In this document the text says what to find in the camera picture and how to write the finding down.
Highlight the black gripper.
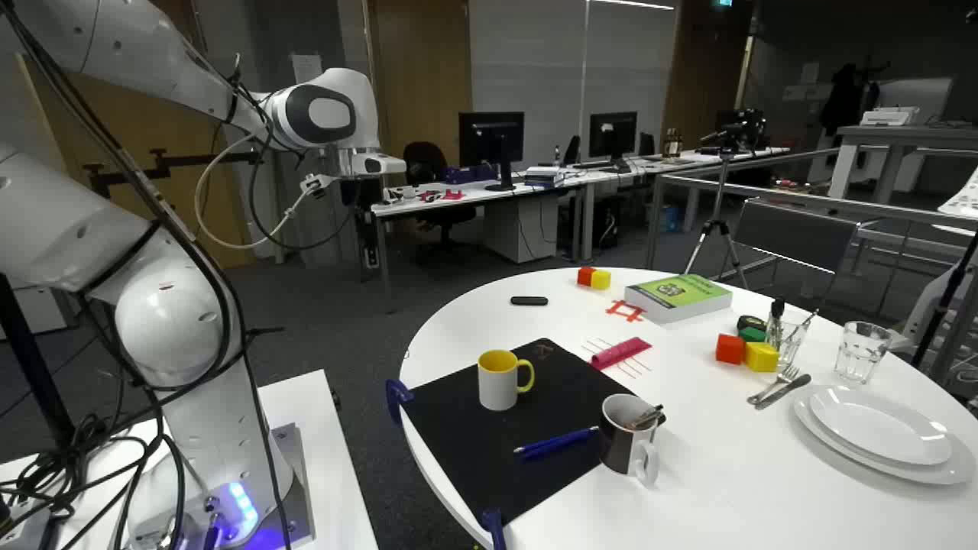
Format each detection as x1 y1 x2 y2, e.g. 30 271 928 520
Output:
339 177 385 237

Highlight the white robot base table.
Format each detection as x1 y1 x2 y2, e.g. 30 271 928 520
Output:
0 367 381 550

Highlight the blue pen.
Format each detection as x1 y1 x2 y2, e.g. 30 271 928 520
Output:
509 422 602 462

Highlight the gray cup white inside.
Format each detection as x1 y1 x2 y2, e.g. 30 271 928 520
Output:
597 391 666 484

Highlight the black office chair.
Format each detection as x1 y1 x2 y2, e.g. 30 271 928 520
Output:
400 140 476 244

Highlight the wide black computer monitor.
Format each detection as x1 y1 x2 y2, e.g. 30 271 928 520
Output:
456 110 529 194

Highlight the long white office desk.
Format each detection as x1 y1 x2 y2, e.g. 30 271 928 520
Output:
365 146 795 298

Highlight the blue table clamp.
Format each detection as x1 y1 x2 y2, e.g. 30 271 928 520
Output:
480 506 509 550
381 375 412 428

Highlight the white mug yellow inside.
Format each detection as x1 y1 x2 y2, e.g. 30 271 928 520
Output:
473 348 537 414

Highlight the small black computer monitor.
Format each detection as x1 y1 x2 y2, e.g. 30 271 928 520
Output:
586 110 641 171

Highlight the black table mat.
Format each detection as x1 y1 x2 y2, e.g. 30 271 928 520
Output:
400 337 637 529

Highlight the pink toothed rack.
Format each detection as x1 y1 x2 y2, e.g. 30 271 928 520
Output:
589 337 654 373

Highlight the green book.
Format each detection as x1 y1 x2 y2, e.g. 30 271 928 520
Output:
620 271 735 328

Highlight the green cube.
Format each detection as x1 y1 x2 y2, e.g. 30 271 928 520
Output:
734 312 771 346

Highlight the gray panel chair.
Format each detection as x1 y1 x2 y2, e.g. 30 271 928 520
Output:
725 194 865 307

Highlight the glass jar with utensils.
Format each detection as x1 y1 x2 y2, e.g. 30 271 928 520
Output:
767 295 818 375

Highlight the metal cutlery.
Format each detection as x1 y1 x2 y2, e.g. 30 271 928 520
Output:
746 368 815 413

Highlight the clear drinking glass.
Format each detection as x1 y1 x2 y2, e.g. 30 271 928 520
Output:
834 318 895 388

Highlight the white side table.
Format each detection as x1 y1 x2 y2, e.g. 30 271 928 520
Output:
824 119 978 200

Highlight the small white plate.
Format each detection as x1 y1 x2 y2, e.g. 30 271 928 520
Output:
803 380 956 469

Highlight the white plate stack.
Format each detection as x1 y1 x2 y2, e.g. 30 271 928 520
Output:
791 391 978 490

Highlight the red wire frame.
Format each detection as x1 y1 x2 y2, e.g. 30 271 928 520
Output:
604 298 646 328

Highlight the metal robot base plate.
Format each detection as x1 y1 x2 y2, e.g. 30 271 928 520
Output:
130 422 314 550

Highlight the camera tripod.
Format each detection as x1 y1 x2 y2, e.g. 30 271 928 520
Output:
680 107 773 284

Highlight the black cable bundle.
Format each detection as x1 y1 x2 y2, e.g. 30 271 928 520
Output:
0 409 198 550

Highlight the metal rail frame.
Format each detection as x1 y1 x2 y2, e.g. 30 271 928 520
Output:
643 146 978 338

